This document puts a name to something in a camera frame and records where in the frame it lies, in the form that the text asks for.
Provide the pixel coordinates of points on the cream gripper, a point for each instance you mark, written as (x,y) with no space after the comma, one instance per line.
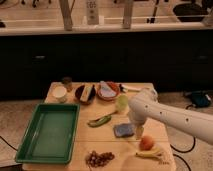
(139,129)

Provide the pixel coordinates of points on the blue sponge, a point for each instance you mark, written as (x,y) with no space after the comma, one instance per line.
(123,130)

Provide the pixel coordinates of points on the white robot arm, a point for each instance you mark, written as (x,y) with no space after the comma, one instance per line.
(145,105)

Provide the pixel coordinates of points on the green plastic tray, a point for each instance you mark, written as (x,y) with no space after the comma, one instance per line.
(50,135)

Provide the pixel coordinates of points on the red peach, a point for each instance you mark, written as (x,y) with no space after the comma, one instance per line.
(146,143)

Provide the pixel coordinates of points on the yellow banana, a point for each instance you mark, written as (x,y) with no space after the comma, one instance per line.
(156,153)

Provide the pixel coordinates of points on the green pepper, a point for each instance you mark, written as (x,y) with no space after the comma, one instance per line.
(99,122)

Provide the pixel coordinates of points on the orange plate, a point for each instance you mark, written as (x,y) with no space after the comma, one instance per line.
(114,86)

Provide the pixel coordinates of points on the bunch of brown grapes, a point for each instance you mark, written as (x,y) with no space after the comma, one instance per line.
(95,159)

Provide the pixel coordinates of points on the wooden block in bowl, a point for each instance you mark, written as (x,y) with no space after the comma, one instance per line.
(86,93)

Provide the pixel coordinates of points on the dark teal bag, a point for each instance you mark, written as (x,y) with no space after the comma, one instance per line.
(200,99)

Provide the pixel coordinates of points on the dark brown bowl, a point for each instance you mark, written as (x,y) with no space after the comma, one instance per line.
(78,93)

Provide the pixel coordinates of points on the white cup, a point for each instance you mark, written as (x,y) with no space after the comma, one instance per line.
(60,93)

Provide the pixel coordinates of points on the white handled knife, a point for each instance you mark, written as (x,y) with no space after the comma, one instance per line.
(125,88)

